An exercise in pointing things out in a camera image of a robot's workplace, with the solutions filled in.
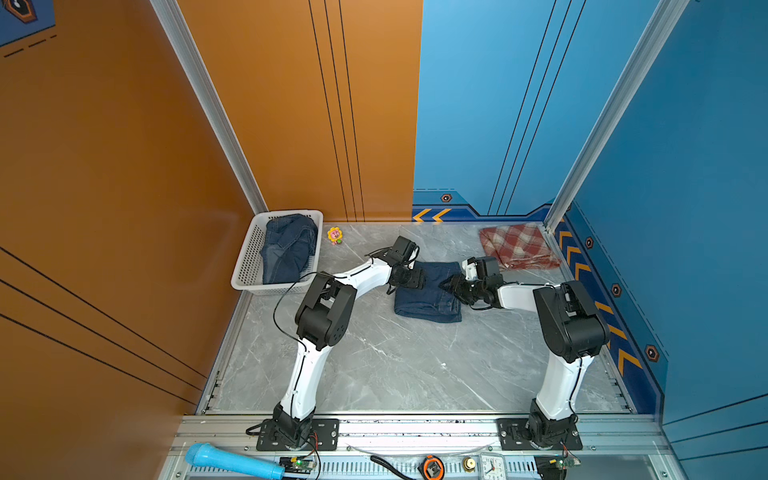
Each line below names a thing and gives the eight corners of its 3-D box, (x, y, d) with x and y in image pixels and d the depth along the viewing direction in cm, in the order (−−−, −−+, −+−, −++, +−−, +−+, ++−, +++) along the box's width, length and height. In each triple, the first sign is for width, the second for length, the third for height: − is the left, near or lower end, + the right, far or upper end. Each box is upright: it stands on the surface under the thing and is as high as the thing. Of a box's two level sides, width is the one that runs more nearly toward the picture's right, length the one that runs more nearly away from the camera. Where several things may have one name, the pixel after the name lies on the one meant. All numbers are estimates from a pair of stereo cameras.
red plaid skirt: (496, 274, 107) (500, 266, 104) (480, 234, 120) (482, 226, 116) (554, 268, 109) (560, 260, 105) (532, 229, 122) (536, 221, 118)
